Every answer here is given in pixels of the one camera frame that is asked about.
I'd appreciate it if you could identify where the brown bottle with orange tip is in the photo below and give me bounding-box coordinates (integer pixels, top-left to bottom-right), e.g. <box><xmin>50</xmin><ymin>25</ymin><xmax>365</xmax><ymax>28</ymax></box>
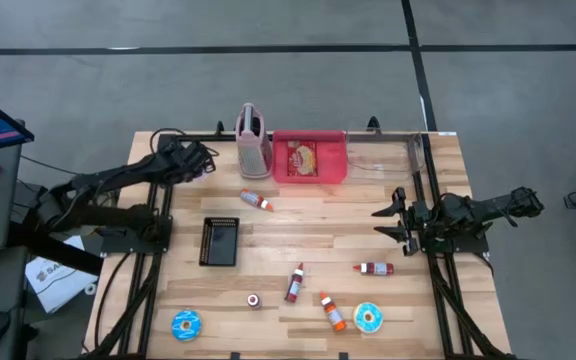
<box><xmin>239</xmin><ymin>188</ymin><xmax>275</xmax><ymax>213</ymax></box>

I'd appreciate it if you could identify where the black support strut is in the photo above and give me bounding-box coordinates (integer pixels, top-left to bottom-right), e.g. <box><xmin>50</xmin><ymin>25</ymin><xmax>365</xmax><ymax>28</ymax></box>
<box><xmin>7</xmin><ymin>219</ymin><xmax>105</xmax><ymax>277</ymax></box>

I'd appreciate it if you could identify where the black aluminium table frame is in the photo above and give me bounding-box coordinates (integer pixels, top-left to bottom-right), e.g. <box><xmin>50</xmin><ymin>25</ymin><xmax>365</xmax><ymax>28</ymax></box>
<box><xmin>80</xmin><ymin>130</ymin><xmax>519</xmax><ymax>360</ymax></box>

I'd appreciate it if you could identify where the pink box grater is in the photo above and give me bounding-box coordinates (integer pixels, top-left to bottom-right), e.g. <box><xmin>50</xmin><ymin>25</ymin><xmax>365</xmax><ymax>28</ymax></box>
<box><xmin>234</xmin><ymin>102</ymin><xmax>274</xmax><ymax>180</ymax></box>

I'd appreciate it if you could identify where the red plastic tray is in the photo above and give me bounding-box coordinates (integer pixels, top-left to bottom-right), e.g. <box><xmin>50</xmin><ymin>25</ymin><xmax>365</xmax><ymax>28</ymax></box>
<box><xmin>271</xmin><ymin>129</ymin><xmax>349</xmax><ymax>185</ymax></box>

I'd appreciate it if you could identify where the clear plastic tray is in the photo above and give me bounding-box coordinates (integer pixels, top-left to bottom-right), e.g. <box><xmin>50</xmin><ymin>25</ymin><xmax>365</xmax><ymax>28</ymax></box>
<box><xmin>345</xmin><ymin>130</ymin><xmax>427</xmax><ymax>181</ymax></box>

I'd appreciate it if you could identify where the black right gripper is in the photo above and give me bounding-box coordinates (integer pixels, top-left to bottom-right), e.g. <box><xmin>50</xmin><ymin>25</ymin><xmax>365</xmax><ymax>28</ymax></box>
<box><xmin>371</xmin><ymin>186</ymin><xmax>432</xmax><ymax>257</ymax></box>

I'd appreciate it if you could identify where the dark red glue bottle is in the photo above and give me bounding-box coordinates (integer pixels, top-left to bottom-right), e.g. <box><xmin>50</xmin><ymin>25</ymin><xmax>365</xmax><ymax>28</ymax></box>
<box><xmin>284</xmin><ymin>262</ymin><xmax>306</xmax><ymax>304</ymax></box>

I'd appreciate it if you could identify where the blue frosted toy donut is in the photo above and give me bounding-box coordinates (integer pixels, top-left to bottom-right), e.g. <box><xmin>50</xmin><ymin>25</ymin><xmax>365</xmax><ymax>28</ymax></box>
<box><xmin>352</xmin><ymin>301</ymin><xmax>385</xmax><ymax>335</ymax></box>
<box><xmin>170</xmin><ymin>309</ymin><xmax>203</xmax><ymax>343</ymax></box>

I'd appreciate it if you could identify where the white printed box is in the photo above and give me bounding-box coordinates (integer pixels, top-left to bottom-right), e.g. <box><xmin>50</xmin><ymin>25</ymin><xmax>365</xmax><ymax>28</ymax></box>
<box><xmin>24</xmin><ymin>234</ymin><xmax>100</xmax><ymax>314</ymax></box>

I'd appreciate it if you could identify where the black perforated tray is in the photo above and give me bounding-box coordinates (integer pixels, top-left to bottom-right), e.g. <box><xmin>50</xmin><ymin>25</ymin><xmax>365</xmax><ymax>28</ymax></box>
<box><xmin>198</xmin><ymin>216</ymin><xmax>241</xmax><ymax>268</ymax></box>

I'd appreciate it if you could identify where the red snack packet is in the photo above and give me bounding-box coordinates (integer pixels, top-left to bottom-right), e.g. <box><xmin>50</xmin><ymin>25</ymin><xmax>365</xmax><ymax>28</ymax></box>
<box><xmin>286</xmin><ymin>140</ymin><xmax>319</xmax><ymax>178</ymax></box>

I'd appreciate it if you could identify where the orange glue bottle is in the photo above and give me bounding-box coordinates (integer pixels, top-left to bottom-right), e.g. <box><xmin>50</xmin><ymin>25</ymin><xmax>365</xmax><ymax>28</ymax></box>
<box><xmin>318</xmin><ymin>291</ymin><xmax>348</xmax><ymax>332</ymax></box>

